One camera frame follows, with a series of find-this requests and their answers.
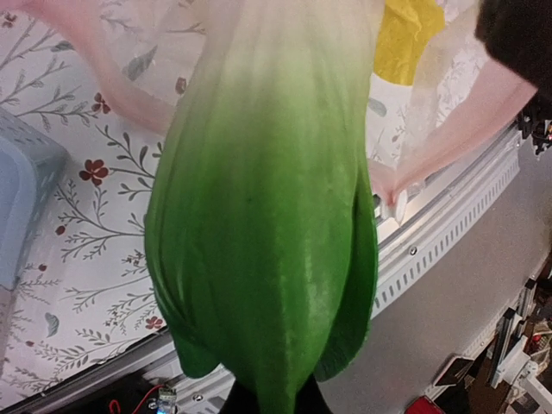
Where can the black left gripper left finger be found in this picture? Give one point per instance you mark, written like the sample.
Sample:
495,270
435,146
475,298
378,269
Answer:
240,401

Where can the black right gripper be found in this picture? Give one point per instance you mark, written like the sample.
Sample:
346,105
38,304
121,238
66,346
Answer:
517,34

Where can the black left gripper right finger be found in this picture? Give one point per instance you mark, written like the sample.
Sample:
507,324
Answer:
310,400

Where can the clear pink zip top bag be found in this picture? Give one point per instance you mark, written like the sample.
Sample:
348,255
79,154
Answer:
453,121

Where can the yellow napa cabbage toy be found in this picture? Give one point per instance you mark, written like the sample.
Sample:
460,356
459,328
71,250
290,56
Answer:
405,30

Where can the green bok choy toy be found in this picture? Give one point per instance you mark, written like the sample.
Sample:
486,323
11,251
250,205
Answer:
260,234

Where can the light blue plastic basket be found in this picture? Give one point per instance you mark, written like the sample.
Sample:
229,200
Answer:
31,166

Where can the floral patterned table mat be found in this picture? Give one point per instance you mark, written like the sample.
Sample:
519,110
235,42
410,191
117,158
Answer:
44,83

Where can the front aluminium table rail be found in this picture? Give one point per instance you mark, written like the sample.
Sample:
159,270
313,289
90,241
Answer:
85,318

